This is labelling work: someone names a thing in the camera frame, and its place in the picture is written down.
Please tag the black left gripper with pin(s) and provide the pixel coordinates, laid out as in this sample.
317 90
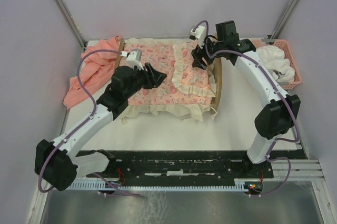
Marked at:
156 78

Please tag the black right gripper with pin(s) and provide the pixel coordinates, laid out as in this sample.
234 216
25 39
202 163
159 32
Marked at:
197 53

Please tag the small pink frilled pillow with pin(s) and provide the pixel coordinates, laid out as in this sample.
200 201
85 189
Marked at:
187 79

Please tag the wooden striped pet bed frame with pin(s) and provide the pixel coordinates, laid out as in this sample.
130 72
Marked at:
215 68

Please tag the pink unicorn print mattress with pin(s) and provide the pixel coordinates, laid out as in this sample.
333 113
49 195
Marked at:
165 98

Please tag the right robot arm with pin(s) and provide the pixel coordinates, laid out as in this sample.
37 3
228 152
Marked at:
279 108

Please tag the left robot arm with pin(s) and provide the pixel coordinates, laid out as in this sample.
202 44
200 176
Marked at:
58 162

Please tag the salmon pink cloth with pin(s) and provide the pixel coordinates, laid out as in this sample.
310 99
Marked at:
96 72

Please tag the white cloth in basket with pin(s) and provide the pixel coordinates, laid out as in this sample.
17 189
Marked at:
273 58

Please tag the pink plastic basket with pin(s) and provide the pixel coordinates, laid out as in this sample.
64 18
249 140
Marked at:
283 45

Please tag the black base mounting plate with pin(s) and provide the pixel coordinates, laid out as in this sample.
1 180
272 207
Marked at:
183 168

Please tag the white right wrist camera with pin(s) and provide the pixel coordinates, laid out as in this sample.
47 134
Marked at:
198 34

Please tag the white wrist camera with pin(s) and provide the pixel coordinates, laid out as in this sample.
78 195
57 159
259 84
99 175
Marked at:
133 58
198 34

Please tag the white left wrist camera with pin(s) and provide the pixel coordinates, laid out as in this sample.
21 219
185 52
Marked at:
133 58

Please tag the right aluminium frame post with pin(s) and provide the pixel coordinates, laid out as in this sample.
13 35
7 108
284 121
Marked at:
284 18

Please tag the aluminium frame post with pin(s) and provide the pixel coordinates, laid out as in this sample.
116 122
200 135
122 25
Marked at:
70 22
284 18

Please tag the white slotted cable duct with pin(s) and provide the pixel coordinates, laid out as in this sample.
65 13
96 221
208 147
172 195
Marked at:
99 185

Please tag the left aluminium frame post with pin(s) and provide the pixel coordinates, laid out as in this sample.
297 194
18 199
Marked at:
70 22

